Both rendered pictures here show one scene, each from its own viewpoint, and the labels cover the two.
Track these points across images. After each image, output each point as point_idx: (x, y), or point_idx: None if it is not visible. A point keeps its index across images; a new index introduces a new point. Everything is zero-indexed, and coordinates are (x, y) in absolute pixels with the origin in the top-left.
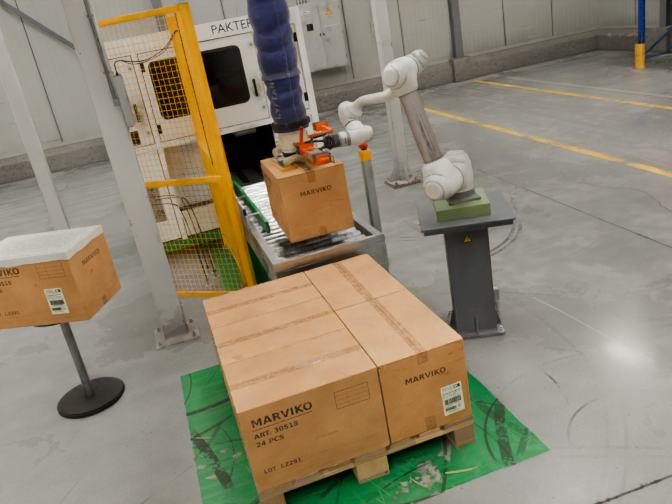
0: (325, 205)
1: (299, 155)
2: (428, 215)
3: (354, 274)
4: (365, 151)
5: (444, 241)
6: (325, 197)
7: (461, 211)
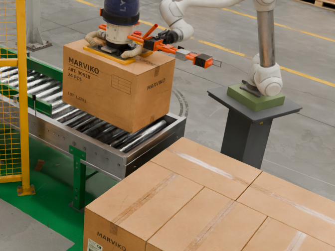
0: (158, 96)
1: (141, 49)
2: (237, 104)
3: (201, 160)
4: None
5: (227, 121)
6: (160, 89)
7: (269, 102)
